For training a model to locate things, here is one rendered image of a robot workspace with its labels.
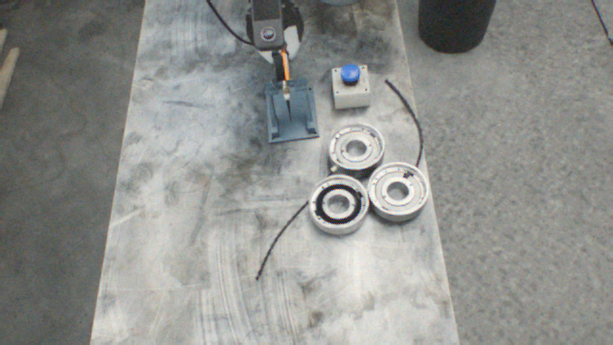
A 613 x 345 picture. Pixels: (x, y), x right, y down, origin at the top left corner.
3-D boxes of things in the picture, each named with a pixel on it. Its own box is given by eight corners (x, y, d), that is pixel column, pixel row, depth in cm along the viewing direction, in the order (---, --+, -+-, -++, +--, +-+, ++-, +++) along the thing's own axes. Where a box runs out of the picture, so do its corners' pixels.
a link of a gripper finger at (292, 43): (304, 37, 101) (292, 0, 93) (306, 61, 97) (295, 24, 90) (287, 41, 101) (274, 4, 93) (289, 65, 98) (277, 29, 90)
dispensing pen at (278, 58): (283, 126, 100) (268, 35, 93) (283, 119, 104) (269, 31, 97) (294, 125, 100) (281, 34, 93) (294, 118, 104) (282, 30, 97)
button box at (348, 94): (370, 106, 110) (370, 90, 105) (335, 109, 110) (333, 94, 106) (366, 76, 114) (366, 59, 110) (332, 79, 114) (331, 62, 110)
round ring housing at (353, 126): (357, 125, 107) (357, 112, 104) (396, 157, 103) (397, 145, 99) (317, 155, 105) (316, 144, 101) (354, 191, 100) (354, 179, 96)
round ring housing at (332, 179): (325, 247, 95) (323, 238, 91) (301, 199, 100) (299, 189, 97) (378, 223, 96) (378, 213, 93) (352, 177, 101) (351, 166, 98)
